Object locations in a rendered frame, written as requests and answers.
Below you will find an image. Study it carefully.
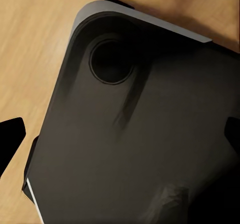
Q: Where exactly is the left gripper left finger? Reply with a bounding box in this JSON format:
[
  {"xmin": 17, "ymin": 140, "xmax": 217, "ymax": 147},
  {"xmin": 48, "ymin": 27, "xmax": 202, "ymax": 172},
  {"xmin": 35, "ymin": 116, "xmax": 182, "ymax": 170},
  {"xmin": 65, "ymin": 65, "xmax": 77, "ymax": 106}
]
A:
[{"xmin": 0, "ymin": 117, "xmax": 26, "ymax": 177}]

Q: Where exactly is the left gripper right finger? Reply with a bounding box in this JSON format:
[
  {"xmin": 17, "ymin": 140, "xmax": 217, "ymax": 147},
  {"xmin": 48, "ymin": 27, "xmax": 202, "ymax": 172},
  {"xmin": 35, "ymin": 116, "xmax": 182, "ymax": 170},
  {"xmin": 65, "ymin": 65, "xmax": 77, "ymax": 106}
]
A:
[{"xmin": 224, "ymin": 116, "xmax": 240, "ymax": 157}]

